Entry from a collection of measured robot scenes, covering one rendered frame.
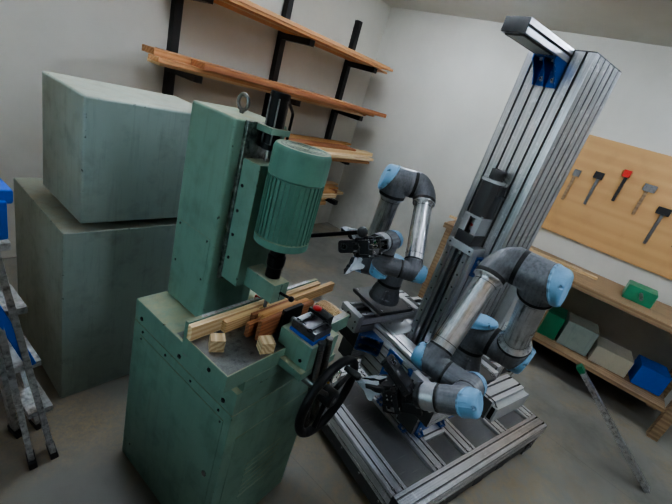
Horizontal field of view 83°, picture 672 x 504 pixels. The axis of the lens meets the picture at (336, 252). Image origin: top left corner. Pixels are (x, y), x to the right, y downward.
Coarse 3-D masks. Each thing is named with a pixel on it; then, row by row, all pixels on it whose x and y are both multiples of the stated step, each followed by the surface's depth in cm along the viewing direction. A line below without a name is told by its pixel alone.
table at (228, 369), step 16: (336, 320) 145; (208, 336) 116; (240, 336) 120; (192, 352) 112; (208, 352) 110; (224, 352) 112; (240, 352) 114; (256, 352) 116; (208, 368) 108; (224, 368) 106; (240, 368) 108; (256, 368) 114; (288, 368) 120; (224, 384) 105
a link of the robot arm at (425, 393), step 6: (426, 384) 103; (432, 384) 103; (420, 390) 102; (426, 390) 102; (432, 390) 101; (420, 396) 102; (426, 396) 101; (432, 396) 107; (420, 402) 102; (426, 402) 101; (432, 402) 106; (426, 408) 101; (432, 408) 100
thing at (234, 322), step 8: (312, 288) 154; (320, 288) 156; (328, 288) 161; (296, 296) 144; (304, 296) 148; (312, 296) 153; (248, 312) 126; (224, 320) 119; (232, 320) 120; (240, 320) 123; (248, 320) 127; (224, 328) 119; (232, 328) 122
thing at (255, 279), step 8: (248, 272) 129; (256, 272) 127; (264, 272) 129; (248, 280) 130; (256, 280) 127; (264, 280) 125; (272, 280) 125; (280, 280) 127; (256, 288) 128; (264, 288) 125; (272, 288) 123; (280, 288) 125; (264, 296) 126; (272, 296) 124; (280, 296) 128
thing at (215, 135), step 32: (192, 128) 123; (224, 128) 114; (192, 160) 125; (224, 160) 116; (192, 192) 128; (224, 192) 119; (192, 224) 131; (224, 224) 125; (192, 256) 133; (192, 288) 137; (224, 288) 139
